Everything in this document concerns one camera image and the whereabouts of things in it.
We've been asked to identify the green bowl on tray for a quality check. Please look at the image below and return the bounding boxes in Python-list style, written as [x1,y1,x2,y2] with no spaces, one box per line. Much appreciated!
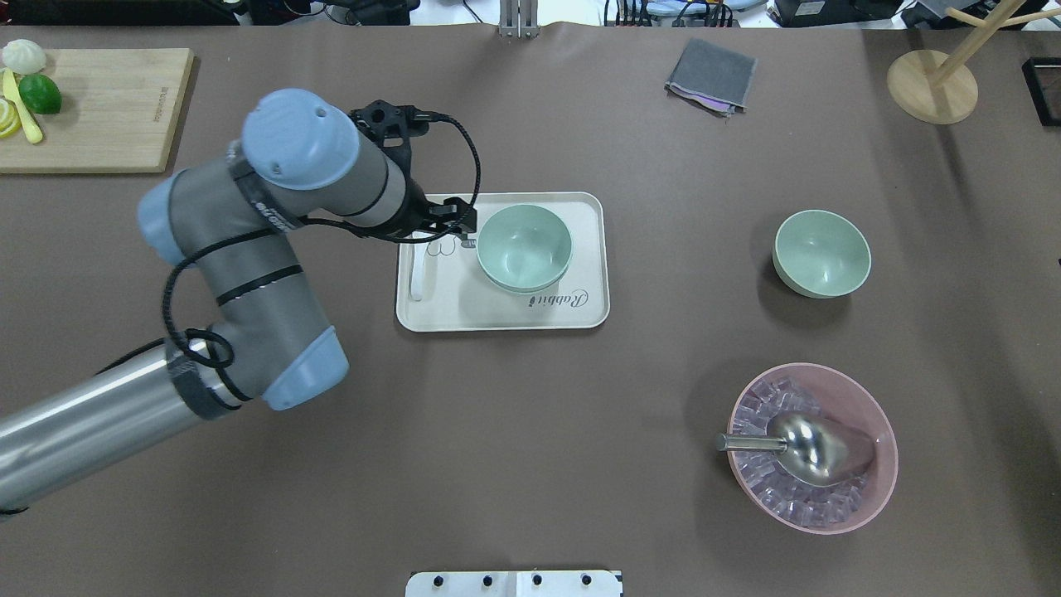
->
[477,249,574,294]

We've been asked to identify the metal camera pole mount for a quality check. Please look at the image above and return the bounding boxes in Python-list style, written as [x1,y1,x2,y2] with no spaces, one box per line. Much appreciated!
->
[497,0,540,39]

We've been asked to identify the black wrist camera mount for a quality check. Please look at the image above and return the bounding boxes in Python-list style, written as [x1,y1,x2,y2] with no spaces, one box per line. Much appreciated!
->
[347,99,438,175]

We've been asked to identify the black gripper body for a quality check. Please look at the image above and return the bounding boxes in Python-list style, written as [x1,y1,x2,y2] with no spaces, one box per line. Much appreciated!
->
[401,196,479,243]

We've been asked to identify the green lime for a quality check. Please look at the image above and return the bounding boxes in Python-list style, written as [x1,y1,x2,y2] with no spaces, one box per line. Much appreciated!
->
[17,73,63,115]

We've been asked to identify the clear ice cubes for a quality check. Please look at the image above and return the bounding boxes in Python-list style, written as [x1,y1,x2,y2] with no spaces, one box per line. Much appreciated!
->
[729,376,867,529]

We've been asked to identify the wooden mug tree stand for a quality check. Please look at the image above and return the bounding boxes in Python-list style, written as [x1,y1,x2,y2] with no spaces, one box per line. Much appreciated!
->
[886,1,1060,125]

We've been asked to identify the green bowl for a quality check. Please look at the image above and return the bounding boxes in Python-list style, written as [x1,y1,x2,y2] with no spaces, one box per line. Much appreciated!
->
[772,209,873,299]
[477,249,574,294]
[477,204,574,253]

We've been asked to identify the cream rabbit tray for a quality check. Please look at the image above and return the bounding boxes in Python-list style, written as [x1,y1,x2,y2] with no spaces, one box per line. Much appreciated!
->
[395,192,611,332]

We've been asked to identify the white ceramic spoon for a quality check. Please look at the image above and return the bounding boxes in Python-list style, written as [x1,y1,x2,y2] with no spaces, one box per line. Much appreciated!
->
[408,243,429,302]

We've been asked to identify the wooden cutting board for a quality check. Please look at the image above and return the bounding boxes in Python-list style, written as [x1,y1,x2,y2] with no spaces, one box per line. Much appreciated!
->
[1,48,194,174]

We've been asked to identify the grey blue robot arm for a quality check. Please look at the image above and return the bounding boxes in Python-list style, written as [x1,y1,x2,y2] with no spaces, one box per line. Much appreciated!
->
[1,88,477,519]

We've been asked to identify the white garlic bulb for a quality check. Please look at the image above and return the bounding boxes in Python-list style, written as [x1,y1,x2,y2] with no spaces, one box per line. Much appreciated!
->
[1,38,48,75]

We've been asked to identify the yellow lemon slice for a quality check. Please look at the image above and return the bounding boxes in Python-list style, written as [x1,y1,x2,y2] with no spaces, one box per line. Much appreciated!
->
[2,69,44,144]

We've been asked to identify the metal ice scoop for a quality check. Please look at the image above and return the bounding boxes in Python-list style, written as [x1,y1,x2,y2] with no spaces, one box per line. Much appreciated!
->
[715,411,875,488]

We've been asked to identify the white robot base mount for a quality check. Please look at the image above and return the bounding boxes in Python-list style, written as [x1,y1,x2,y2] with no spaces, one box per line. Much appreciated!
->
[405,570,624,596]

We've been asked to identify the black framed object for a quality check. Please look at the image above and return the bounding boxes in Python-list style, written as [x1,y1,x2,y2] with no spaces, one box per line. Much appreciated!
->
[1022,56,1060,126]

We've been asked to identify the grey folded cloth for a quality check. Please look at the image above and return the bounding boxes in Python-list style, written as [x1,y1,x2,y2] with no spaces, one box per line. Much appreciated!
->
[664,39,758,118]

